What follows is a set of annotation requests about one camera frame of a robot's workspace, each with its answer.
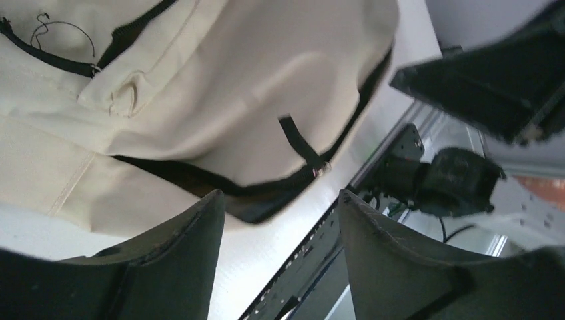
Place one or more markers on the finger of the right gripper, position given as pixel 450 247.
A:
pixel 511 89

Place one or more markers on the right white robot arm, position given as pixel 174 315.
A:
pixel 460 183

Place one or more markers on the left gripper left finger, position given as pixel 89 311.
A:
pixel 166 272

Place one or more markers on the beige canvas student bag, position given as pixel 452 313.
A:
pixel 112 110

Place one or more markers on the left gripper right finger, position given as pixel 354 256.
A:
pixel 396 272

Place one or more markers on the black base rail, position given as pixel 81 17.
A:
pixel 313 278

